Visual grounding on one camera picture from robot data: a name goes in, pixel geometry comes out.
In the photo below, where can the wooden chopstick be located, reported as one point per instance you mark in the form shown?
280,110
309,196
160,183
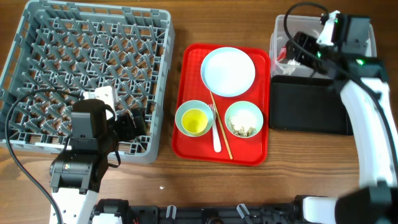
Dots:
221,126

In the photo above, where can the black plastic tray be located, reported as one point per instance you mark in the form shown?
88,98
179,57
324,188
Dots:
307,104

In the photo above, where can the grey plastic dishwasher rack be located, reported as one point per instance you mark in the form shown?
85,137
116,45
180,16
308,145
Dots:
63,49

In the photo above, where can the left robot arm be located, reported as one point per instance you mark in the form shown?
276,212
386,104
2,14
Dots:
76,173

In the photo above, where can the rice and food scraps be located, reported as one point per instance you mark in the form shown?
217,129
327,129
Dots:
242,125

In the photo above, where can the yellow plastic cup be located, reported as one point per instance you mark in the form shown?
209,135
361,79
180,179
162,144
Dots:
194,121

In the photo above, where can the light blue round plate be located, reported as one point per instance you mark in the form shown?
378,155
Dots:
227,72

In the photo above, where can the white plastic fork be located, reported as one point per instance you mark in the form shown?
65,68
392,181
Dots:
216,138

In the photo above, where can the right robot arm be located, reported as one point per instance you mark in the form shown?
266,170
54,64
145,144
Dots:
362,84

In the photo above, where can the clear plastic waste bin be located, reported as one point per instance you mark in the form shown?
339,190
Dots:
306,24

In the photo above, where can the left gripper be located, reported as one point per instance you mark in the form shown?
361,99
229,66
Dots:
129,132

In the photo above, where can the light green bowl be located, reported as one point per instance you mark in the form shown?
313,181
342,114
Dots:
246,108

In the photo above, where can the red plastic serving tray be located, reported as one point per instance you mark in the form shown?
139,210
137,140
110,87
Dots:
245,151

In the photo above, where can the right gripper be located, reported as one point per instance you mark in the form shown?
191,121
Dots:
305,40

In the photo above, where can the red sauce packet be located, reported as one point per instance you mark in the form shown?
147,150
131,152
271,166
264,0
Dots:
282,54

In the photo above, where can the white paper wrapper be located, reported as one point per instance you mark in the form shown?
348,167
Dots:
290,67

